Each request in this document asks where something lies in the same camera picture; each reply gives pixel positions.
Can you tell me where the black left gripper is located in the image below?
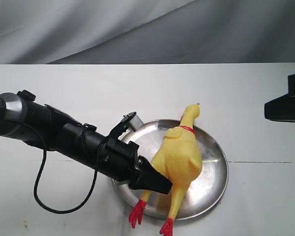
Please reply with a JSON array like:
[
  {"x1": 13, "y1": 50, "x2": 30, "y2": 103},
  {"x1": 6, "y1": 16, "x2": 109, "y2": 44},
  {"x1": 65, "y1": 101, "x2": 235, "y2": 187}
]
[{"x1": 97, "y1": 137, "x2": 173, "y2": 194}]

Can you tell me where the yellow rubber chicken toy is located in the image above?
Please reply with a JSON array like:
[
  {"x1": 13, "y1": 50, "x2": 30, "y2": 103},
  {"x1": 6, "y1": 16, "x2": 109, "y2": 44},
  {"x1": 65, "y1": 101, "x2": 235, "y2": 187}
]
[{"x1": 128, "y1": 103, "x2": 204, "y2": 236}]

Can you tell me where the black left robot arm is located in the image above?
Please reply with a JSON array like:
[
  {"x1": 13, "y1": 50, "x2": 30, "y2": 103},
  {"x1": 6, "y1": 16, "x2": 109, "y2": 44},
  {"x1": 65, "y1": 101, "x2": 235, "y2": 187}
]
[{"x1": 0, "y1": 90, "x2": 172, "y2": 194}]

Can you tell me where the round stainless steel plate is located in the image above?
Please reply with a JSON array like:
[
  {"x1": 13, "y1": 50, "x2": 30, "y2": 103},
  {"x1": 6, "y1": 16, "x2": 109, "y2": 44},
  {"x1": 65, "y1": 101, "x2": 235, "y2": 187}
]
[{"x1": 121, "y1": 119, "x2": 229, "y2": 220}]

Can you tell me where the grey backdrop cloth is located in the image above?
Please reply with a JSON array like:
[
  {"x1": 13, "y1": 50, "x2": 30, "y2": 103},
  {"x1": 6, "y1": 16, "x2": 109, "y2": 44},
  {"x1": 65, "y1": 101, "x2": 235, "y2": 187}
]
[{"x1": 0, "y1": 0, "x2": 295, "y2": 64}]

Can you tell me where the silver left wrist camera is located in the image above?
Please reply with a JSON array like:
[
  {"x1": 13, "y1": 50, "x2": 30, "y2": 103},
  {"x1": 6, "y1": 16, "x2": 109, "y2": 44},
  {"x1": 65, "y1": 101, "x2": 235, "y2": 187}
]
[{"x1": 108, "y1": 112, "x2": 143, "y2": 141}]

